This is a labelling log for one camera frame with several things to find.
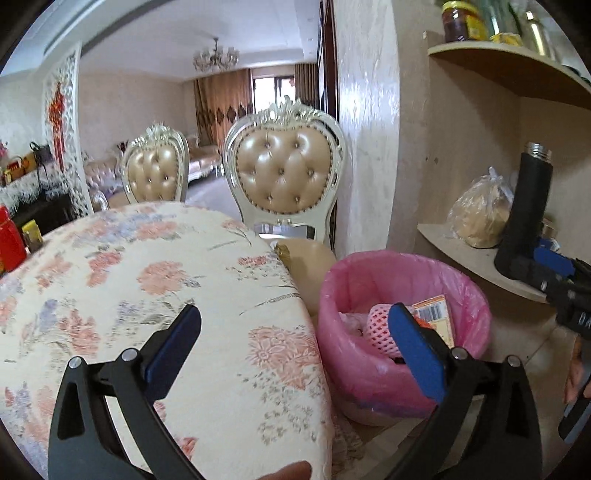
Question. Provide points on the plastic bag of food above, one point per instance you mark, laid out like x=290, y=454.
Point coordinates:
x=480, y=215

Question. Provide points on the beige tufted chair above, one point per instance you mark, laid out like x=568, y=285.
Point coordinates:
x=284, y=165
x=155, y=166

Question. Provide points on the pink sofa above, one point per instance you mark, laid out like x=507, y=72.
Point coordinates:
x=103, y=177

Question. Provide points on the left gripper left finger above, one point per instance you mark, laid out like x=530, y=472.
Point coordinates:
x=83, y=442

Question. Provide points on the lace-covered sideboard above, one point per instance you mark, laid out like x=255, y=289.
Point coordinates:
x=42, y=196

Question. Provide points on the person's right hand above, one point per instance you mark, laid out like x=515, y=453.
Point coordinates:
x=575, y=374

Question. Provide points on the far beige tufted chair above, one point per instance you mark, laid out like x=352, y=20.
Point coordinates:
x=155, y=166

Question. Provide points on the yellow cardboard box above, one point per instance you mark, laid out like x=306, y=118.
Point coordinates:
x=436, y=313

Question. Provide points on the chandelier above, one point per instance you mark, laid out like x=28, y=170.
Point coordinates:
x=216, y=58

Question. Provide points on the wooden corner shelf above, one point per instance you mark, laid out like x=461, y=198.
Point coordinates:
x=486, y=102

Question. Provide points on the pink-lined trash bin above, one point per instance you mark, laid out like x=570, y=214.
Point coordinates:
x=361, y=376

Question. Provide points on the white plastic packaging bag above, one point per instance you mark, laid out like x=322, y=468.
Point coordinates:
x=354, y=323

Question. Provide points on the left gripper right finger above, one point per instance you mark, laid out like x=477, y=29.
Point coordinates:
x=505, y=442

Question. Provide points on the red thermos jug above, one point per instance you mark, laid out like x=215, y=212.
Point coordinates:
x=12, y=249

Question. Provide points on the brown curtain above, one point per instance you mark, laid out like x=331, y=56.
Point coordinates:
x=220, y=100

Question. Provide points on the red chinese knot ornament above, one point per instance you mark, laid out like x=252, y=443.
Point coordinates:
x=55, y=112

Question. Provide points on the near beige tufted chair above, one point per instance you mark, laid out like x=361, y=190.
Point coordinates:
x=284, y=165

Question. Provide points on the black thermos flask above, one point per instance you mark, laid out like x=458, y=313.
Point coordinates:
x=523, y=229

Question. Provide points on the pink foam fruit net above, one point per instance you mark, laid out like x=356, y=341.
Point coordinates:
x=376, y=331

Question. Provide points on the person's left hand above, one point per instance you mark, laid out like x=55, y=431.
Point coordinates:
x=295, y=471

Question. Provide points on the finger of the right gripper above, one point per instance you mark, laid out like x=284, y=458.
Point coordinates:
x=564, y=266

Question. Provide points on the floral tablecloth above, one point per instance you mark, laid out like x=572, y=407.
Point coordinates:
x=251, y=397

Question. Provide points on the right yellow-lid jar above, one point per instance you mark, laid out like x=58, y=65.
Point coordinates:
x=32, y=236

